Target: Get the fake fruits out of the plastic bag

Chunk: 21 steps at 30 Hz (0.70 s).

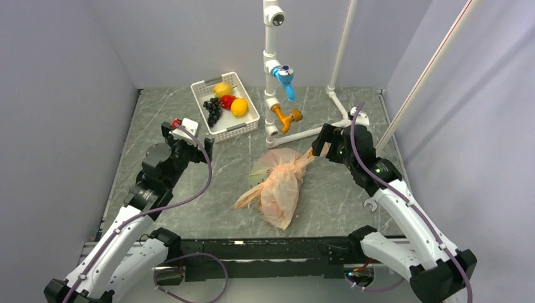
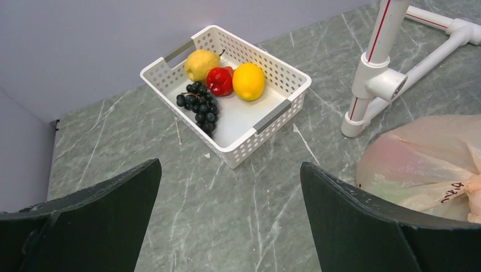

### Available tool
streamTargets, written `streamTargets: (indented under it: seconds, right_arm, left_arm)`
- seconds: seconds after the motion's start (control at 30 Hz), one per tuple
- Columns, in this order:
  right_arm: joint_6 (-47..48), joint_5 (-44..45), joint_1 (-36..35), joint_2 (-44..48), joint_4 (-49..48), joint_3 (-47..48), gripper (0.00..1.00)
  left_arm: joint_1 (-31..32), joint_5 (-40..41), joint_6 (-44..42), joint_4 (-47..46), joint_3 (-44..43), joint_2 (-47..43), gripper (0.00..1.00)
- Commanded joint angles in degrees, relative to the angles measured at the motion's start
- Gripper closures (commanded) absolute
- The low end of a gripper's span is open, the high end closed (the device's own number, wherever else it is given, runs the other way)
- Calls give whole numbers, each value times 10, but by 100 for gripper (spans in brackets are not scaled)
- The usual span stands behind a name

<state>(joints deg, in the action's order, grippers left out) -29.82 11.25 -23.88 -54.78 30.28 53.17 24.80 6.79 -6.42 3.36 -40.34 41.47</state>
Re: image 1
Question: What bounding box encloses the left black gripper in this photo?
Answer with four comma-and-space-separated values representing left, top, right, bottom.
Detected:
163, 123, 215, 189

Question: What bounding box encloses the orange translucent plastic bag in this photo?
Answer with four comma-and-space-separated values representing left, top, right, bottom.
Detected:
234, 148, 315, 230

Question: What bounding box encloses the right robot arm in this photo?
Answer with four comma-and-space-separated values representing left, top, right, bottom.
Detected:
311, 124, 477, 302

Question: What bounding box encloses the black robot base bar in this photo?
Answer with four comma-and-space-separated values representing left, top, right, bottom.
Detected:
155, 236, 370, 286

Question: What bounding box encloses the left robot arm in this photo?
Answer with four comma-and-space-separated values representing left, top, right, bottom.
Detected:
44, 118, 214, 302

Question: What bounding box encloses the dark fake grape bunch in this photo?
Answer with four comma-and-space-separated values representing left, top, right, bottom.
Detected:
203, 97, 222, 128

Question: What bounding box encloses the red fake pepper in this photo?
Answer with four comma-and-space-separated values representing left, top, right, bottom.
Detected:
220, 95, 236, 110

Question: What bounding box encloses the orange fake orange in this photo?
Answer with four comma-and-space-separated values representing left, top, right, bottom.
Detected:
230, 98, 249, 117

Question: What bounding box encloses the yellow fake lemon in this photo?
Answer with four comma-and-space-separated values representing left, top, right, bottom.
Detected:
213, 82, 233, 98

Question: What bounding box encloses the orange plastic faucet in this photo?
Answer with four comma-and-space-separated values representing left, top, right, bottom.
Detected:
271, 104, 303, 134

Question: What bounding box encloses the white plastic basket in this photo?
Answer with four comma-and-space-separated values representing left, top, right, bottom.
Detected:
191, 72, 260, 142

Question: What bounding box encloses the blue plastic faucet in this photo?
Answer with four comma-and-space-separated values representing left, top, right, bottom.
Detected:
271, 65, 296, 102

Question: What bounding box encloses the silver wrench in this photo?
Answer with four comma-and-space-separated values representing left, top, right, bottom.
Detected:
363, 198, 377, 212

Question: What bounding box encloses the white diagonal pole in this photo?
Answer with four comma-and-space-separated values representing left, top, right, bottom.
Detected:
376, 0, 478, 153

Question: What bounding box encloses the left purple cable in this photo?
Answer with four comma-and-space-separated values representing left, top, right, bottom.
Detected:
61, 123, 213, 303

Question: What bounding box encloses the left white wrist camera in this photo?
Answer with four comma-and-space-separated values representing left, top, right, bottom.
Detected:
170, 118, 199, 144

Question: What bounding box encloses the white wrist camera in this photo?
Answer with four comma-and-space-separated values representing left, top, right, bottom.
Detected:
348, 107, 370, 127
170, 118, 199, 144

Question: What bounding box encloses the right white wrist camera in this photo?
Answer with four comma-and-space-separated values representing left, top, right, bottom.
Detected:
348, 107, 370, 127

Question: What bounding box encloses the white pvc pipe frame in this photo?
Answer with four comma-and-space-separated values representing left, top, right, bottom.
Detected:
262, 0, 358, 148

